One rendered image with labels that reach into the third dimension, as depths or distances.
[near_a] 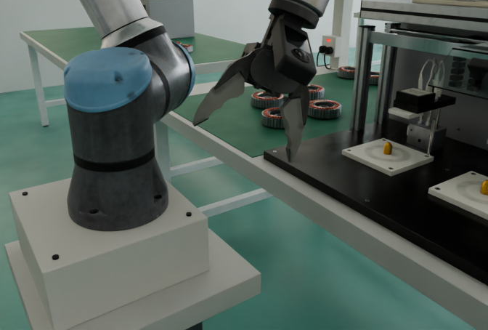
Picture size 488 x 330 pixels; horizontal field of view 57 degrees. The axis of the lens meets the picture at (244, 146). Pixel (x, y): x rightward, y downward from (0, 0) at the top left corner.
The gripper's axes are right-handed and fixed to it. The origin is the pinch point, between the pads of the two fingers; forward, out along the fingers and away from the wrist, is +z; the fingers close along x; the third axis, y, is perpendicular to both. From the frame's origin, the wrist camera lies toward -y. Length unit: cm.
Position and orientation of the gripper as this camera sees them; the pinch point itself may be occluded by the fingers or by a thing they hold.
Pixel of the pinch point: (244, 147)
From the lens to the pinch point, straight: 61.3
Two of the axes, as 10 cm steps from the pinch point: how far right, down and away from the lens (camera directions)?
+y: -2.4, -2.0, 9.5
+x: -8.9, -3.4, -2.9
